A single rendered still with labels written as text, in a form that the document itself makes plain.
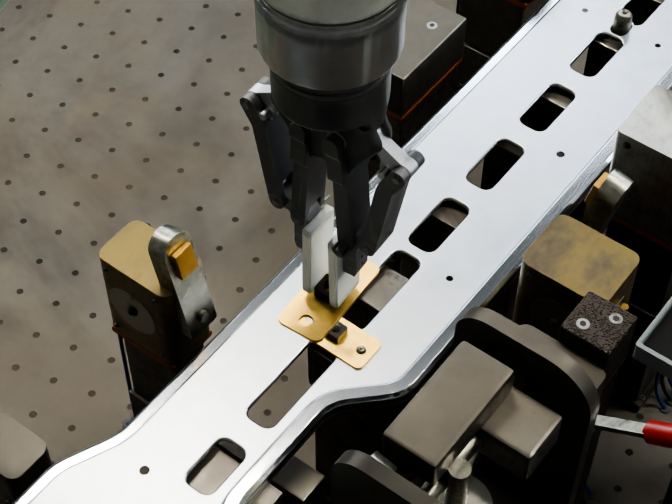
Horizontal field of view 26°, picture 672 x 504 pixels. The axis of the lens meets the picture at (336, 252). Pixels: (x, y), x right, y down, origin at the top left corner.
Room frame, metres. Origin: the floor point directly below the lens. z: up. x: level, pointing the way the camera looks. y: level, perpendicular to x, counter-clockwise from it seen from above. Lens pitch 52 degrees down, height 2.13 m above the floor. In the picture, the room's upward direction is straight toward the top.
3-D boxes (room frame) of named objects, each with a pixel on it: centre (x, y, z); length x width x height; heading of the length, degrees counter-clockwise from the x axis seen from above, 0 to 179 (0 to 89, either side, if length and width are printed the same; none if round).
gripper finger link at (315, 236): (0.65, 0.01, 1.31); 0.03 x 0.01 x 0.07; 146
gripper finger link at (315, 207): (0.66, 0.03, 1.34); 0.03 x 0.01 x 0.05; 56
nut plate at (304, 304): (0.64, 0.00, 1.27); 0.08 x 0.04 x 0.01; 146
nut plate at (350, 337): (0.79, 0.00, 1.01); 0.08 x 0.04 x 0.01; 52
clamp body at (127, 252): (0.85, 0.19, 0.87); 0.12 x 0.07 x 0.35; 53
